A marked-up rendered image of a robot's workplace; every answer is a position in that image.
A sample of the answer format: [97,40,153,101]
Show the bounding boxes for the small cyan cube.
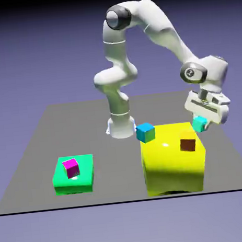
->
[191,114,209,133]

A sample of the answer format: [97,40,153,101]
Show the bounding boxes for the large yellow box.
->
[137,120,211,198]

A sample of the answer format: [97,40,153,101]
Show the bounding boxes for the small magenta cube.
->
[61,157,80,179]

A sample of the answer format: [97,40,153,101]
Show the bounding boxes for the small orange cube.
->
[178,130,198,154]

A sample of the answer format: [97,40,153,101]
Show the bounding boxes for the small blue cube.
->
[135,121,157,144]

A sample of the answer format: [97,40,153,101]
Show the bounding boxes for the large green box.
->
[50,154,97,197]

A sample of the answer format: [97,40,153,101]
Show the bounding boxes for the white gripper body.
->
[182,87,231,128]

